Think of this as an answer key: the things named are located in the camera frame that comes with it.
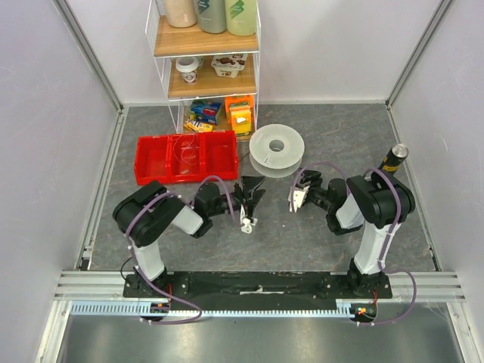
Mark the beige bottle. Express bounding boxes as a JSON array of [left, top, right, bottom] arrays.
[[163, 0, 197, 28]]

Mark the black yellow can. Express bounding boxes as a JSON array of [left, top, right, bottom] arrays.
[[378, 143, 409, 174]]

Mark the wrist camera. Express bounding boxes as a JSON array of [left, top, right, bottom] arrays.
[[240, 206, 258, 234], [288, 186, 309, 213]]

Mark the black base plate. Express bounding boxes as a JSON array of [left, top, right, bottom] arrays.
[[123, 270, 393, 312]]

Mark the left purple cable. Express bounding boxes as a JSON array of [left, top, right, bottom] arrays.
[[124, 175, 243, 326]]

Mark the grey green bottle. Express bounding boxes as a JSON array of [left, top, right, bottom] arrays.
[[194, 0, 227, 34]]

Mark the red compartment bin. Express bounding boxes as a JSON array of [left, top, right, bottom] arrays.
[[133, 131, 239, 186]]

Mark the light green bottle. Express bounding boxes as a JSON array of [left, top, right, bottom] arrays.
[[225, 0, 257, 36]]

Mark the white wire wooden shelf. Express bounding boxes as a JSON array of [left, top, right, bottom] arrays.
[[144, 1, 261, 141]]

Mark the purple cable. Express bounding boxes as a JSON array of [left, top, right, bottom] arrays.
[[294, 161, 418, 327], [124, 175, 243, 326]]

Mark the white paper cup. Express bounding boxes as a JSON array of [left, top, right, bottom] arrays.
[[175, 57, 199, 84]]

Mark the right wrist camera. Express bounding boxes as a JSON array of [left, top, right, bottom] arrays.
[[288, 186, 309, 213]]

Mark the orange yellow sponge box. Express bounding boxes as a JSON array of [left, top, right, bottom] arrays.
[[224, 95, 254, 136]]

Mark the thin red wire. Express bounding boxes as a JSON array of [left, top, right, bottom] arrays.
[[169, 132, 201, 167]]

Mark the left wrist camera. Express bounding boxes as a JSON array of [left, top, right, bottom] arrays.
[[240, 206, 258, 234]]

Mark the white perforated spool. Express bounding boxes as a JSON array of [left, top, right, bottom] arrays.
[[249, 124, 305, 178]]

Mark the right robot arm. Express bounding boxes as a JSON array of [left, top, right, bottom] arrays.
[[288, 170, 416, 299]]

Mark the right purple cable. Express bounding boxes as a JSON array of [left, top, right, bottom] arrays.
[[294, 161, 418, 327]]

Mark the blue green sponge pack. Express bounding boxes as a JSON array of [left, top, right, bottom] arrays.
[[188, 100, 222, 126]]

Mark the grey cable duct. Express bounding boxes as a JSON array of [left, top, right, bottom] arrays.
[[70, 301, 370, 318]]

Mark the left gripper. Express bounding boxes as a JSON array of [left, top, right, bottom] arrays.
[[208, 175, 266, 219]]

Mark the yellow candy pack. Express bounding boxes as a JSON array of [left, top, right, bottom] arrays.
[[183, 116, 213, 133]]

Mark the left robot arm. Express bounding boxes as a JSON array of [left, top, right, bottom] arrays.
[[113, 175, 265, 297]]

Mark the white pudding cup pack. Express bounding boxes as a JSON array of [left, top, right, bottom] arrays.
[[211, 53, 248, 78]]

